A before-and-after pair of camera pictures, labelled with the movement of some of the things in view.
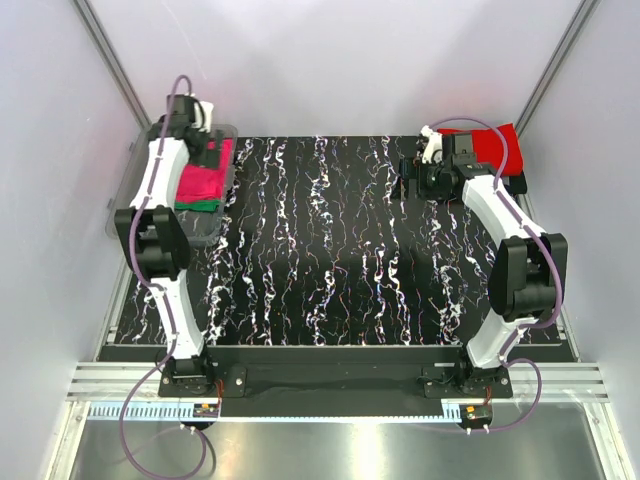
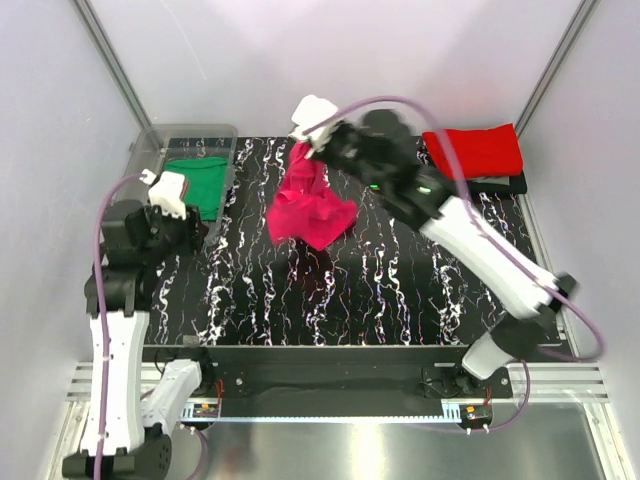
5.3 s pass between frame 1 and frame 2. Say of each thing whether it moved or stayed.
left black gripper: moved
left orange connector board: stayed
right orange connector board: stayed
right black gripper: moved
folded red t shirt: stayed
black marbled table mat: stayed
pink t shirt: moved
